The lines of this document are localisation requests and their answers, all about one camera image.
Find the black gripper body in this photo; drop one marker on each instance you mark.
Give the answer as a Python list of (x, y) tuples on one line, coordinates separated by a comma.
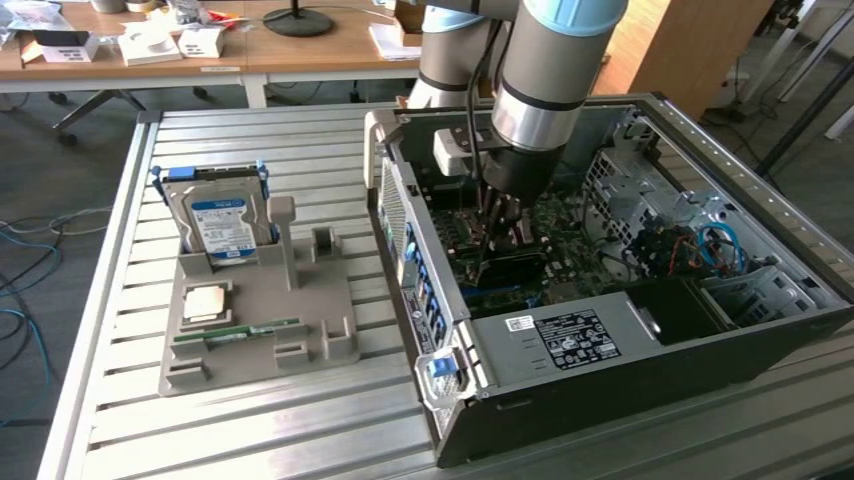
[(523, 172)]

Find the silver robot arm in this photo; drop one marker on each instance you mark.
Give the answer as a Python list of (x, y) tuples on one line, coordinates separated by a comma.
[(547, 75)]

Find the green motherboard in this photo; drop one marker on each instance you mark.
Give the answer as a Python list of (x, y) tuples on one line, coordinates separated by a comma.
[(581, 240)]

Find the silver perforated disk bay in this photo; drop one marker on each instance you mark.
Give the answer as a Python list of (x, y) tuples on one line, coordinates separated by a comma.
[(621, 200)]

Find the square chipset heatsink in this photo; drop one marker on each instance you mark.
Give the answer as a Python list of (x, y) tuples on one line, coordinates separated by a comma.
[(569, 294)]

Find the grey power supply unit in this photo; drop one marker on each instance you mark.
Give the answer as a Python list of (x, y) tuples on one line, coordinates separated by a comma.
[(507, 355)]

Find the blue case latch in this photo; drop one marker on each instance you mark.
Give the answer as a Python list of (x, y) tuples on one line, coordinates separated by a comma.
[(442, 367)]

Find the white paper stack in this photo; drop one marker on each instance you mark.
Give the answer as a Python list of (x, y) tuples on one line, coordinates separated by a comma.
[(394, 45)]

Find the wooden cabinet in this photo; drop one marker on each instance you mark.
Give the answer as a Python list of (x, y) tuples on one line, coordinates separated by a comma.
[(694, 50)]

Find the brown cardboard box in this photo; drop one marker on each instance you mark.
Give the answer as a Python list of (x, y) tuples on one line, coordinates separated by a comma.
[(408, 15)]

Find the grey parts rack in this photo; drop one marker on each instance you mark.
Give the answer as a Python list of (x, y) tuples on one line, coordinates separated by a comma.
[(267, 310)]

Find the black open PC case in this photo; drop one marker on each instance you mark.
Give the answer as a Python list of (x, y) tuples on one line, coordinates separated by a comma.
[(601, 400)]

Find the wooden top office desk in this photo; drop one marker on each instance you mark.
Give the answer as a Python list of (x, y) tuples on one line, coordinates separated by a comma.
[(100, 70), (320, 55)]

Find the grey disk bay caddy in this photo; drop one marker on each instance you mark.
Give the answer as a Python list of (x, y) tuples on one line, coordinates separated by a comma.
[(761, 295)]

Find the hard disk with blue rails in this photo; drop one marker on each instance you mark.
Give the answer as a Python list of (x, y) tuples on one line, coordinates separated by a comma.
[(220, 225)]

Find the green RAM stick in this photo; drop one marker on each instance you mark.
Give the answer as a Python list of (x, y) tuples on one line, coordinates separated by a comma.
[(256, 330)]

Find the black metal pole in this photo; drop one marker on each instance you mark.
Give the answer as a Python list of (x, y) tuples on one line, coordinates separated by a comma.
[(807, 115)]

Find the black round lamp base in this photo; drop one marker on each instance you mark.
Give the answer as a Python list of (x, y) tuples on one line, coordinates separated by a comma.
[(296, 24)]

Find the silver CPU chip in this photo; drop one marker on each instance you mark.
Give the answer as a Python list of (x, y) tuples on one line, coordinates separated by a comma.
[(203, 304)]

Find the small white box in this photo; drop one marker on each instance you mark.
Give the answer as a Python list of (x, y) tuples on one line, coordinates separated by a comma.
[(200, 45)]

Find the white tape roll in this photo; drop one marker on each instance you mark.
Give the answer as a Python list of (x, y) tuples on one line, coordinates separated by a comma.
[(160, 46)]

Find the flat white box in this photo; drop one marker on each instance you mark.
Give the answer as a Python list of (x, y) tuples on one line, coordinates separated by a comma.
[(143, 59)]

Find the grey cup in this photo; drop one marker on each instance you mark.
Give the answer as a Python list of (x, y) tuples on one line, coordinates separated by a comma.
[(108, 6)]

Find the white box with black lid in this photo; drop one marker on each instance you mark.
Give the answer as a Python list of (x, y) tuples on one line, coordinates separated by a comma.
[(67, 52)]

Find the clear plastic bag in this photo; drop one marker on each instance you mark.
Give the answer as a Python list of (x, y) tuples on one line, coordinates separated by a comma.
[(33, 15)]

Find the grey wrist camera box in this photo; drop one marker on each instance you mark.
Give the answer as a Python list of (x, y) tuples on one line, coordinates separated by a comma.
[(456, 152)]

